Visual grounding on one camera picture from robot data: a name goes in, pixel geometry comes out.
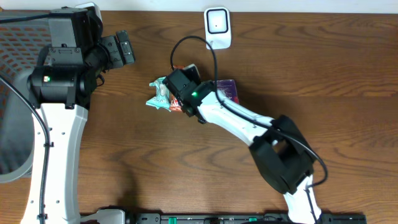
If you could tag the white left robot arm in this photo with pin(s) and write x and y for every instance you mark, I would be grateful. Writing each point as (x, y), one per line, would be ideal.
(68, 71)

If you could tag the white barcode scanner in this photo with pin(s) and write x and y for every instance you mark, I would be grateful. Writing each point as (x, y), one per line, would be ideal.
(218, 27)

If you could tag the purple red tissue pack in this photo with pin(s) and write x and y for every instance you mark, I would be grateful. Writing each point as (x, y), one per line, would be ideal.
(228, 88)

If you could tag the green wet wipes pack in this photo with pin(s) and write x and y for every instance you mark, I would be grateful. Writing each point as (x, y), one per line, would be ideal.
(162, 95)

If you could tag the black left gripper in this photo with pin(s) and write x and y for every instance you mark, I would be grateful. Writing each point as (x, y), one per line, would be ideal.
(113, 52)

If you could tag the orange chocolate bar wrapper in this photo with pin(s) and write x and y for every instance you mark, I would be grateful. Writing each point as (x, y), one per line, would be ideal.
(174, 105)

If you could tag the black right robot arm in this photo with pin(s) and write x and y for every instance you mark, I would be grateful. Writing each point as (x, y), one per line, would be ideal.
(281, 154)

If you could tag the black mounting rail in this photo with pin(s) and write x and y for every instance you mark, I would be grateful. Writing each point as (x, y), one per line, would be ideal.
(233, 218)

